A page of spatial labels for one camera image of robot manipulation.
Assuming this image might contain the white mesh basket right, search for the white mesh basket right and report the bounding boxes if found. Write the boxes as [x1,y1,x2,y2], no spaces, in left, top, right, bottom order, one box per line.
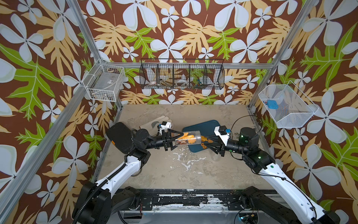
[258,81,318,129]

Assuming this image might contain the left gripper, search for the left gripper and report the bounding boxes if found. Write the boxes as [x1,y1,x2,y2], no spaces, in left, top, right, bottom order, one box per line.
[143,130,182,151]

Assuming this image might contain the clear cookie jar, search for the clear cookie jar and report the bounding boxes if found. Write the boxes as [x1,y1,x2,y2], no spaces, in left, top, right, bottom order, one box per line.
[175,131,202,146]
[210,151,222,161]

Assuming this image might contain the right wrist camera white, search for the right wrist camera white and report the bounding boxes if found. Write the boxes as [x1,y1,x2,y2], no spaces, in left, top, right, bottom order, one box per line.
[214,126,231,146]

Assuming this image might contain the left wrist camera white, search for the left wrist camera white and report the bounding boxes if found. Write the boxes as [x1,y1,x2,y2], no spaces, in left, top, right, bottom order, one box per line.
[157,121,172,135]

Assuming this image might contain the white work glove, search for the white work glove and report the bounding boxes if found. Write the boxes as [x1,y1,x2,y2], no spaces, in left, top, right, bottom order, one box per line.
[139,116,172,135]

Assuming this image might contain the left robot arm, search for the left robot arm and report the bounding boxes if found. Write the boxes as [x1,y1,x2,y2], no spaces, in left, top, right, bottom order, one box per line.
[72,129,185,224]

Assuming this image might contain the blue object in basket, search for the blue object in basket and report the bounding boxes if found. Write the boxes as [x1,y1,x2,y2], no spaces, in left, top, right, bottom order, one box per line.
[266,100,279,110]

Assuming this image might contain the teal plastic tray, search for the teal plastic tray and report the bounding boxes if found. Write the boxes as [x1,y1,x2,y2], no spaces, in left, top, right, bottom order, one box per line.
[182,120,220,153]

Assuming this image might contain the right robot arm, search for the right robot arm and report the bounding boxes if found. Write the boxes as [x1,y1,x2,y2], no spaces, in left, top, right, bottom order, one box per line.
[203,126,340,224]

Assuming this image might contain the black wire basket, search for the black wire basket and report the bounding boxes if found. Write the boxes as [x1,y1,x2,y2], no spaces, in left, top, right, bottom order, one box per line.
[139,58,225,90]

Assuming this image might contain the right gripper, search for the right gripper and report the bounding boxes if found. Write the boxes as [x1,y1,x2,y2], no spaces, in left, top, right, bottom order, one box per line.
[205,134,249,158]

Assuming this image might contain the black hard case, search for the black hard case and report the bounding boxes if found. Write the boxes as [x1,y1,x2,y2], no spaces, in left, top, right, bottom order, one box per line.
[106,122,132,155]

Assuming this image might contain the orange cookies on tray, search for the orange cookies on tray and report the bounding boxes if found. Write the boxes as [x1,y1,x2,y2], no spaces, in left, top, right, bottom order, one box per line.
[200,136,208,149]

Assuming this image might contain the clear cookie jar front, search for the clear cookie jar front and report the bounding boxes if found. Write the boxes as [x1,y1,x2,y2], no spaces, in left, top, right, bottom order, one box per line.
[175,131,202,146]

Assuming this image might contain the white wire basket left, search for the white wire basket left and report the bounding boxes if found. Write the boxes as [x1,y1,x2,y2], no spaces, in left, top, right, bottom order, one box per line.
[83,60,125,102]

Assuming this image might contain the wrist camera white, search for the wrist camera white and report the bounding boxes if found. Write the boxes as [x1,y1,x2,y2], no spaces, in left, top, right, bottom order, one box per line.
[214,126,231,146]
[157,121,172,135]

